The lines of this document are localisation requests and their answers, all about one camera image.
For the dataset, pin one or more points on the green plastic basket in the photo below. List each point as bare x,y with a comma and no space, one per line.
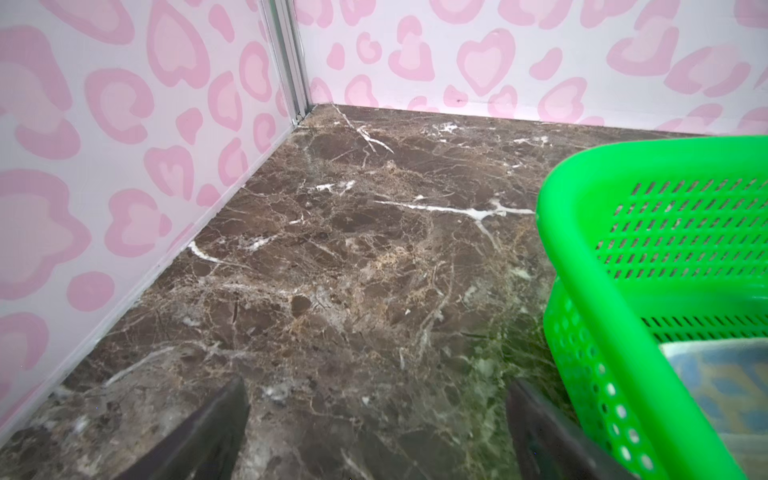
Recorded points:
653,242

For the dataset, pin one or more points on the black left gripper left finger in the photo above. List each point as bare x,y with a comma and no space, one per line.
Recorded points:
205,445

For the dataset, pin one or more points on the pale blue patterned towel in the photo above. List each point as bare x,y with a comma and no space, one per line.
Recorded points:
728,381

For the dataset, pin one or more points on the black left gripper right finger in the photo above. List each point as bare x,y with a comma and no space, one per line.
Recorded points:
548,445

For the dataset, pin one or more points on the aluminium frame corner post left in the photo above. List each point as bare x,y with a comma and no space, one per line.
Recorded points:
283,33

